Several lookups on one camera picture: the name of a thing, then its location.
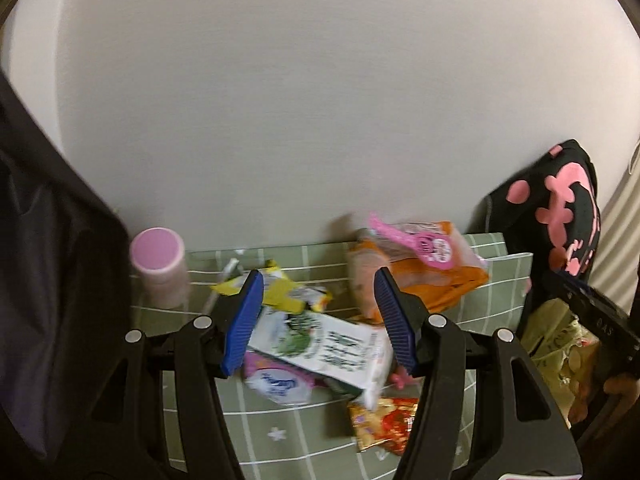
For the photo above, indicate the yellow snack wrapper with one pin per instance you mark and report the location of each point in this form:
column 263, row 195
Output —
column 280, row 292

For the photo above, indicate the green checked tablecloth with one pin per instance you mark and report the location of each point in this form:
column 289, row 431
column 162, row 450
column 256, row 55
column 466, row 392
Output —
column 300, row 430

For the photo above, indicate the pink tissue packet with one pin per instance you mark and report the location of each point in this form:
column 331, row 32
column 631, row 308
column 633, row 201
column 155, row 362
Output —
column 277, row 382

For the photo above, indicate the black cloth with pink print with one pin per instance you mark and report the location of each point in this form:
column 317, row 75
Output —
column 575, row 200

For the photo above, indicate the orange bread packet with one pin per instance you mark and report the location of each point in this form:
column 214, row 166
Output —
column 440, row 285

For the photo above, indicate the beige striped curtain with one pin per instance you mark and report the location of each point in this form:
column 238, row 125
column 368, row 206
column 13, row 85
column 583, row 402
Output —
column 620, row 240

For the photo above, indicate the pink carded toy pack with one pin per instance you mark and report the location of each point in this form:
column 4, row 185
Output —
column 430, row 247

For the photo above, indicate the pink lidded cup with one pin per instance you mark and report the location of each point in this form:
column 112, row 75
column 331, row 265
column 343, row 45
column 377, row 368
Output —
column 159, row 265

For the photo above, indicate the dark cloth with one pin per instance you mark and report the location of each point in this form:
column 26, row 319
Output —
column 50, row 260

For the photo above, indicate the white green carton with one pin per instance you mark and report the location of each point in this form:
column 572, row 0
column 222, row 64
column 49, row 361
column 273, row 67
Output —
column 330, row 345

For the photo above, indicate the person's right hand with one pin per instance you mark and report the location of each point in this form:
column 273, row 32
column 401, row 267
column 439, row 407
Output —
column 622, row 384

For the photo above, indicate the white straw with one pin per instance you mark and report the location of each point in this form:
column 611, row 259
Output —
column 227, row 272

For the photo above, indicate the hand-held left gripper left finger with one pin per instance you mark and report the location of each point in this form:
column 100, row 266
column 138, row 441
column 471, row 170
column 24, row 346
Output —
column 244, row 325

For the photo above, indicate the red gold snack wrapper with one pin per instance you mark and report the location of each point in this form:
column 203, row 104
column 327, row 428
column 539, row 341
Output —
column 382, row 425

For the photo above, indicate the yellow-green plastic bag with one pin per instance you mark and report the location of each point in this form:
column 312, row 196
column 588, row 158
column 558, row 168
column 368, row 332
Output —
column 550, row 350

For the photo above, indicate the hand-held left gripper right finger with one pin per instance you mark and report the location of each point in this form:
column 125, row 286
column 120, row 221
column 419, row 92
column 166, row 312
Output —
column 395, row 325

